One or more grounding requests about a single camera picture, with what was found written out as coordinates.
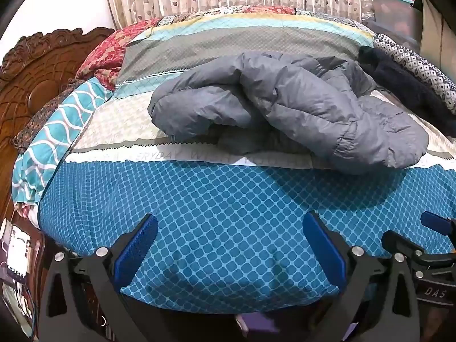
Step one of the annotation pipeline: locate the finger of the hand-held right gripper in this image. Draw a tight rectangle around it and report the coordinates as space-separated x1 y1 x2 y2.
382 230 433 268
420 211 456 238

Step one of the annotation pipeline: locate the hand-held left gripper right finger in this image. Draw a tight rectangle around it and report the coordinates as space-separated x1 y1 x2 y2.
302 211 422 342

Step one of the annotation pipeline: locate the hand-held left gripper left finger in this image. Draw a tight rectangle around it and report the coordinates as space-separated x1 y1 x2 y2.
38 214 159 342

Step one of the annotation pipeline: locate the grey puffer jacket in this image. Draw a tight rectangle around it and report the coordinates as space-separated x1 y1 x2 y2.
147 50 429 176

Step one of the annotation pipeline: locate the blue patterned bedspread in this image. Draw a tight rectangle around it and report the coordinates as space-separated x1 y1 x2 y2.
37 5 456 315

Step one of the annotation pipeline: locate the purple object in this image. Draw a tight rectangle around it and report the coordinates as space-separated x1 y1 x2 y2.
233 312 281 338

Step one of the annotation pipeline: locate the white electronic device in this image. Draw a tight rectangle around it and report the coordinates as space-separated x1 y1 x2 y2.
0 217 33 286

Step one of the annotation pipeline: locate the dark navy fleece garment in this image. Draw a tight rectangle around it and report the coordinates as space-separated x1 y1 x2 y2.
357 44 456 138

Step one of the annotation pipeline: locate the teal wavy pattern pillow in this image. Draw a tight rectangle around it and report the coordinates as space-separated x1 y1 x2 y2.
12 76 115 208

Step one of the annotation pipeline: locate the dark brown floral pillow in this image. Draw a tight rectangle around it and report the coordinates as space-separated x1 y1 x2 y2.
12 78 87 154

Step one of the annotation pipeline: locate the black white patterned cloth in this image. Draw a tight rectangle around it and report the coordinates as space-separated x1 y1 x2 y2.
372 34 456 116

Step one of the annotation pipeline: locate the red floral pillow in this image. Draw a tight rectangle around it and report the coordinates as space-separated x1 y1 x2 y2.
75 18 162 92

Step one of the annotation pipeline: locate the carved wooden headboard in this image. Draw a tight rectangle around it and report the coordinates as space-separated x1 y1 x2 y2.
0 27 115 229

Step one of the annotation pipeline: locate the plastic storage box teal lid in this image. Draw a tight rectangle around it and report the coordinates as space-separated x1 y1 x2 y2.
370 0 423 45

